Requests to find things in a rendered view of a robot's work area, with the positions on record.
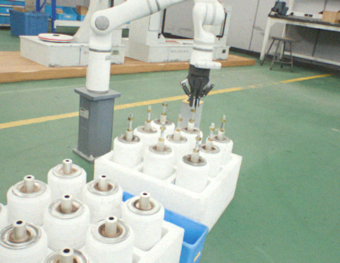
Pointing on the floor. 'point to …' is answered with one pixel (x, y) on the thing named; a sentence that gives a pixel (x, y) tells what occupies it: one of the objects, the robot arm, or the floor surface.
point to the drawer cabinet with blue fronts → (3, 18)
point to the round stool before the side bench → (282, 52)
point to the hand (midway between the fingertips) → (194, 103)
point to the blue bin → (190, 253)
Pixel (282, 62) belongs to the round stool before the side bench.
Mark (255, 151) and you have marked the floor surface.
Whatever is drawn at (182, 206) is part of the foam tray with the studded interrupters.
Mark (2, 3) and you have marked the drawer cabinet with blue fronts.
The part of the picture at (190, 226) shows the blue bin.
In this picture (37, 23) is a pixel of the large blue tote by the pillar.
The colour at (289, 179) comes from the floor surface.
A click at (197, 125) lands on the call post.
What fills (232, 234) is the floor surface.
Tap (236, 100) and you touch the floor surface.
